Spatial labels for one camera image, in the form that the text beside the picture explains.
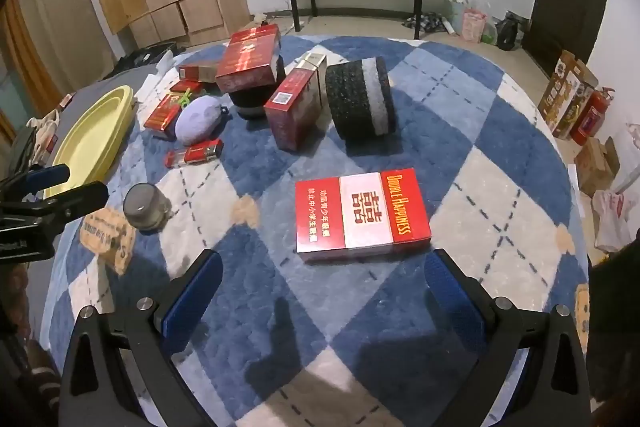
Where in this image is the white plastic bag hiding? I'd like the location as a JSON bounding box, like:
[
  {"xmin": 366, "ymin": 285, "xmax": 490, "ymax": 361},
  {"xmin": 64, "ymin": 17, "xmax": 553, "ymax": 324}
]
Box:
[{"xmin": 592, "ymin": 187, "xmax": 640, "ymax": 253}]

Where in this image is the red gold cigarette carton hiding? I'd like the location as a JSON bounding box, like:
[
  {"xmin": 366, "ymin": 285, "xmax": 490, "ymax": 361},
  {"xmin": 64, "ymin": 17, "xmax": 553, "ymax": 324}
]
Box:
[
  {"xmin": 216, "ymin": 24, "xmax": 282, "ymax": 94},
  {"xmin": 263, "ymin": 53, "xmax": 328, "ymax": 152}
]

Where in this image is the yellow plastic tray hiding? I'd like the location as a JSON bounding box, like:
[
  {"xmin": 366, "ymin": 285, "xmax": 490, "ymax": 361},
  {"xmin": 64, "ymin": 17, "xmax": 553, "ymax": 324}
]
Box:
[{"xmin": 42, "ymin": 85, "xmax": 136, "ymax": 200}]

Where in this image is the printed cardboard box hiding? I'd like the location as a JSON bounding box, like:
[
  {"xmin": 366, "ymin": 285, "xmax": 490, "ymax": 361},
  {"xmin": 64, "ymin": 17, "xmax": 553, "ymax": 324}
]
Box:
[{"xmin": 539, "ymin": 50, "xmax": 599, "ymax": 141}]

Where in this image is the black grey foam cylinder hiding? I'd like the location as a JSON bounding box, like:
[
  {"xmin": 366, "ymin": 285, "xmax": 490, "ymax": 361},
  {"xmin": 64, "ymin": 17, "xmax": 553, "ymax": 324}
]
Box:
[
  {"xmin": 229, "ymin": 54, "xmax": 287, "ymax": 120},
  {"xmin": 325, "ymin": 56, "xmax": 398, "ymax": 142}
]

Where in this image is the lavender plush ball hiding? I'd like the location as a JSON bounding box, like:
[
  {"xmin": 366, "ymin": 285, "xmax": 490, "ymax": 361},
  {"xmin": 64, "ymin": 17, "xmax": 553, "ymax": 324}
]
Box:
[{"xmin": 175, "ymin": 96, "xmax": 231, "ymax": 146}]

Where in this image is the red fire extinguisher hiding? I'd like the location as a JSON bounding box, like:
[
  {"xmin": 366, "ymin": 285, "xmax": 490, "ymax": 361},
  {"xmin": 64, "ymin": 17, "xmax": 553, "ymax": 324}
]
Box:
[{"xmin": 570, "ymin": 87, "xmax": 616, "ymax": 146}]

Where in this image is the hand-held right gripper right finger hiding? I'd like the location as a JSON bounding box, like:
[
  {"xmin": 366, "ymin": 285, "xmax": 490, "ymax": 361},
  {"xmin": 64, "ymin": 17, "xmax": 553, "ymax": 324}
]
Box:
[{"xmin": 424, "ymin": 249, "xmax": 592, "ymax": 427}]

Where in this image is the folded white cloth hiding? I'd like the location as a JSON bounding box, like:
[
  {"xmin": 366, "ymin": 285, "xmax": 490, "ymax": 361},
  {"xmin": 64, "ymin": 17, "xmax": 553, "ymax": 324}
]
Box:
[{"xmin": 134, "ymin": 74, "xmax": 168, "ymax": 104}]

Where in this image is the small red cigarette pack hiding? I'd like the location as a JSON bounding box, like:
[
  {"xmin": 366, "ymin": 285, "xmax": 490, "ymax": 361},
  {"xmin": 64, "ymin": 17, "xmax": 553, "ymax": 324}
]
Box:
[
  {"xmin": 144, "ymin": 92, "xmax": 187, "ymax": 141},
  {"xmin": 169, "ymin": 80, "xmax": 205, "ymax": 96},
  {"xmin": 178, "ymin": 63, "xmax": 219, "ymax": 82}
]

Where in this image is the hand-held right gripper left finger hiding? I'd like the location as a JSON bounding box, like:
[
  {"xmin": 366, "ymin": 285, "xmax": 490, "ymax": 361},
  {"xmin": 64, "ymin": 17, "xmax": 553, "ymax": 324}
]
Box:
[{"xmin": 59, "ymin": 249, "xmax": 224, "ymax": 427}]

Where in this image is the red lighter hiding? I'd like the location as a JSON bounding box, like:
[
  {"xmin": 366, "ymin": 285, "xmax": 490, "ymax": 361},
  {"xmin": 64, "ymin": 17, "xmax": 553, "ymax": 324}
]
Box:
[{"xmin": 166, "ymin": 139, "xmax": 224, "ymax": 168}]

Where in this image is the blue checkered blanket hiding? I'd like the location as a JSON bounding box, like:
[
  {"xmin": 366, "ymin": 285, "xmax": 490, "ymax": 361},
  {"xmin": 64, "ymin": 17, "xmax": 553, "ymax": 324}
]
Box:
[{"xmin": 40, "ymin": 36, "xmax": 591, "ymax": 427}]

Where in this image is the small glass jar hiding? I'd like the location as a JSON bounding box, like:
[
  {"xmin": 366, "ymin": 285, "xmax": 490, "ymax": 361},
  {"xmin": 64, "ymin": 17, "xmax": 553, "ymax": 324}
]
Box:
[{"xmin": 123, "ymin": 183, "xmax": 172, "ymax": 233}]

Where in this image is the black suitcase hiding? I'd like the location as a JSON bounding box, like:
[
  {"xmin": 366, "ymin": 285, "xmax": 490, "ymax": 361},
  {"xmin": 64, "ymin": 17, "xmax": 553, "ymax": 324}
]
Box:
[{"xmin": 117, "ymin": 41, "xmax": 178, "ymax": 68}]

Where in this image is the grey bed sheet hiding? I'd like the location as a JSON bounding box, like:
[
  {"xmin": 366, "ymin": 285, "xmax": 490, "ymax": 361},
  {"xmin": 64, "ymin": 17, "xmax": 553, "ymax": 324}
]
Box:
[{"xmin": 50, "ymin": 52, "xmax": 171, "ymax": 118}]

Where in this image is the brown cardboard box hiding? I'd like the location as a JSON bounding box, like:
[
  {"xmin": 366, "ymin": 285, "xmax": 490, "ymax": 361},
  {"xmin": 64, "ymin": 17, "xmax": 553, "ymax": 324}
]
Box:
[{"xmin": 574, "ymin": 137, "xmax": 621, "ymax": 198}]

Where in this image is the checkered cloth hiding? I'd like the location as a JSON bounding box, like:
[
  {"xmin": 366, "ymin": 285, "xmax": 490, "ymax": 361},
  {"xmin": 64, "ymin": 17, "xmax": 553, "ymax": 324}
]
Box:
[{"xmin": 402, "ymin": 12, "xmax": 447, "ymax": 38}]

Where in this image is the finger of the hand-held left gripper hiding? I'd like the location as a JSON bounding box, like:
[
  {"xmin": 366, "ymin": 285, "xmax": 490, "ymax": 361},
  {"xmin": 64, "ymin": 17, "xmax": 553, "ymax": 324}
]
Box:
[
  {"xmin": 30, "ymin": 181, "xmax": 110, "ymax": 223},
  {"xmin": 0, "ymin": 163, "xmax": 71, "ymax": 204}
]

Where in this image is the pink plastic bag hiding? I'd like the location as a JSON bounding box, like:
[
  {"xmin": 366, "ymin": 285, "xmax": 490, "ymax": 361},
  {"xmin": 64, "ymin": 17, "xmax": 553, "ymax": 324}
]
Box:
[{"xmin": 462, "ymin": 7, "xmax": 488, "ymax": 42}]

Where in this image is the beige curtain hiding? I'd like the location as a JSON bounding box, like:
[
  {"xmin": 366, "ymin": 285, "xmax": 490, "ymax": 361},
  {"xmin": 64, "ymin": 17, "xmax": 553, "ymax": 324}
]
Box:
[{"xmin": 15, "ymin": 0, "xmax": 123, "ymax": 80}]

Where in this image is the red white cigarette carton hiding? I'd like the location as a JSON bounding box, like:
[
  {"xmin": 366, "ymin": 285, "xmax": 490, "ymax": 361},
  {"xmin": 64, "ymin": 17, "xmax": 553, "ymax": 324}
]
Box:
[{"xmin": 294, "ymin": 168, "xmax": 432, "ymax": 263}]

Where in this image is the black bag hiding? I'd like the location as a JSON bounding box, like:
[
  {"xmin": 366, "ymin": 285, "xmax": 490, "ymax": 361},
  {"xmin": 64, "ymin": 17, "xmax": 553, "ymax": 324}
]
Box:
[{"xmin": 496, "ymin": 11, "xmax": 523, "ymax": 52}]

